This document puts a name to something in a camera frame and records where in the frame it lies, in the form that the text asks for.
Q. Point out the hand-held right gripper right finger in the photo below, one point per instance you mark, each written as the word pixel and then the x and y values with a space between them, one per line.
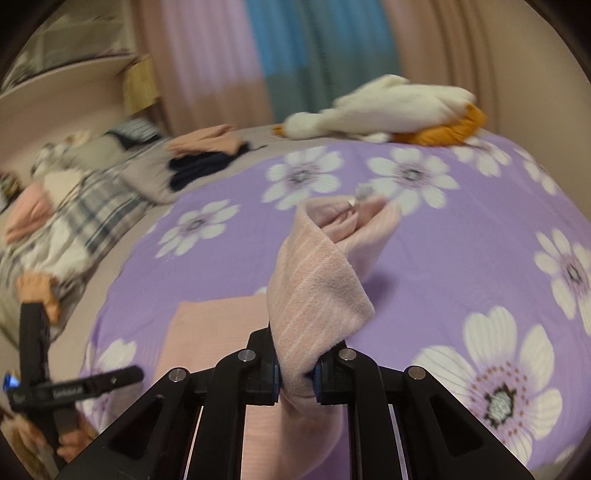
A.
pixel 319 383

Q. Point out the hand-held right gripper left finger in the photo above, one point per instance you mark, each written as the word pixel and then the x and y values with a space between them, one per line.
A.
pixel 272 383

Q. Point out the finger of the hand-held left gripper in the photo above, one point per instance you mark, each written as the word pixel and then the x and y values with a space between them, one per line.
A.
pixel 115 379

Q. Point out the pink striped garment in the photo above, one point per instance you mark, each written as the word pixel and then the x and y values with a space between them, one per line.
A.
pixel 318 286

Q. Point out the navy blue clothes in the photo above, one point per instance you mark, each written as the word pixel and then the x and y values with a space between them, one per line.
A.
pixel 198 173

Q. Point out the folded pink clothes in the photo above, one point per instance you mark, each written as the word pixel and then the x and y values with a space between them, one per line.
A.
pixel 205 138

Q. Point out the person's left hand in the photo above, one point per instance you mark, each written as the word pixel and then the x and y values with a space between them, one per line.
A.
pixel 76 436

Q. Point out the peach cloth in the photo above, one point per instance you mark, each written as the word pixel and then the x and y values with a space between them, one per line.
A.
pixel 39 290

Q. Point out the pink cloth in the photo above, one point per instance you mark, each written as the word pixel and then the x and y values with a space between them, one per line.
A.
pixel 27 217

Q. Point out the grey plaid blanket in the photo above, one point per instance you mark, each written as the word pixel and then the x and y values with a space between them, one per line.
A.
pixel 97 212

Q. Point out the purple floral bed sheet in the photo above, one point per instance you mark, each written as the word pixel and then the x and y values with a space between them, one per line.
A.
pixel 452 240

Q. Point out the grey cloth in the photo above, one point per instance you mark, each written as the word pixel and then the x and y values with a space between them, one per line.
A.
pixel 147 177

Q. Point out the striped cloth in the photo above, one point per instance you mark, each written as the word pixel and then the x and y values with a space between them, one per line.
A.
pixel 136 129

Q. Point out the beige curved headboard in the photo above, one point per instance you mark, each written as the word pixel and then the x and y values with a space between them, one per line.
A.
pixel 60 78

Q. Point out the yellow cloth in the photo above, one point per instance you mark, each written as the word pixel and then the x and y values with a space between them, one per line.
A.
pixel 141 85

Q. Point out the white goose plush toy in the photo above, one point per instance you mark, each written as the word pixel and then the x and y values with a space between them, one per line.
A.
pixel 388 106

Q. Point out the pink and blue curtain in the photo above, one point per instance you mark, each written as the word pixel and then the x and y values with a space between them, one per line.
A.
pixel 300 55

